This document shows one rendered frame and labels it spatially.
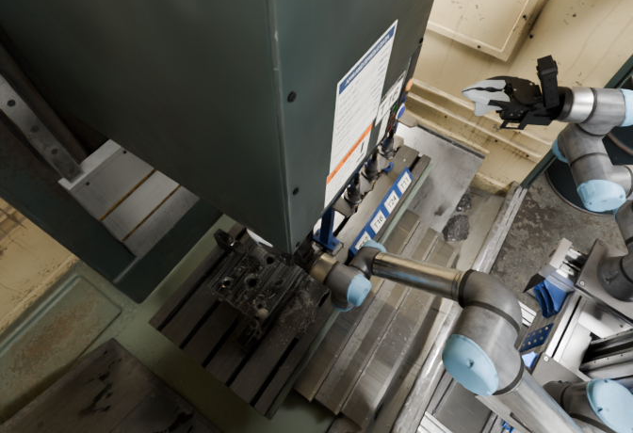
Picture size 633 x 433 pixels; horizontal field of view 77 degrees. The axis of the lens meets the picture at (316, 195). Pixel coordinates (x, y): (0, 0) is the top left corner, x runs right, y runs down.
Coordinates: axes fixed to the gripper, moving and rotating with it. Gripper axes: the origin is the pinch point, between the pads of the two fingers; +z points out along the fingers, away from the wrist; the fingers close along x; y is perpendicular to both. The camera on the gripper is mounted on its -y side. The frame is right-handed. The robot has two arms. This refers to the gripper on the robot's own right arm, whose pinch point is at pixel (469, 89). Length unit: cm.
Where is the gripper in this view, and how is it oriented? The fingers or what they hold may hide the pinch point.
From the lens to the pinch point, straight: 90.9
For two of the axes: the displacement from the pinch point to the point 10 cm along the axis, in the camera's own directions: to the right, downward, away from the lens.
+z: -10.0, -0.7, 0.2
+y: -0.2, 5.2, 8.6
